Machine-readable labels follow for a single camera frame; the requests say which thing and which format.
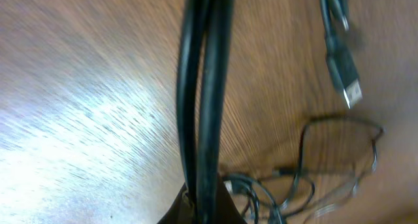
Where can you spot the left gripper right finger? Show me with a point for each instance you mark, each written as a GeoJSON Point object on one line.
{"type": "Point", "coordinates": [226, 212]}

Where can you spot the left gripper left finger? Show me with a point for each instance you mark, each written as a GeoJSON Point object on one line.
{"type": "Point", "coordinates": [181, 210]}

